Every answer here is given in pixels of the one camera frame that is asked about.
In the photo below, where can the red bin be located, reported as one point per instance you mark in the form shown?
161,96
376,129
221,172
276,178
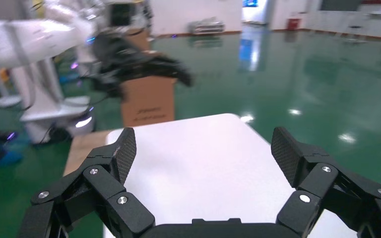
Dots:
293,24

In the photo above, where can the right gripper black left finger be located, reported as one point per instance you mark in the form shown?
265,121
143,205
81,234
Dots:
124,154

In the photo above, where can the tall brown cardboard carton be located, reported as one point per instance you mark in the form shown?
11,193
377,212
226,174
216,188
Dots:
147,101

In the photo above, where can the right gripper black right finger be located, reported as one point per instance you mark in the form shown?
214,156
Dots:
285,151

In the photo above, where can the tan flat board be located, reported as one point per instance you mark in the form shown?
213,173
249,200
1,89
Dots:
82,146

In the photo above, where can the person with blue shoe cover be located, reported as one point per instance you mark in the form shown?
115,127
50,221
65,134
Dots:
3,157

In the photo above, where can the white wheeled robot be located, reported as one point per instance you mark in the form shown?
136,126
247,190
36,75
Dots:
29,42

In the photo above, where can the low metal rack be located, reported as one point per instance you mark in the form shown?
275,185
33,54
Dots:
207,27

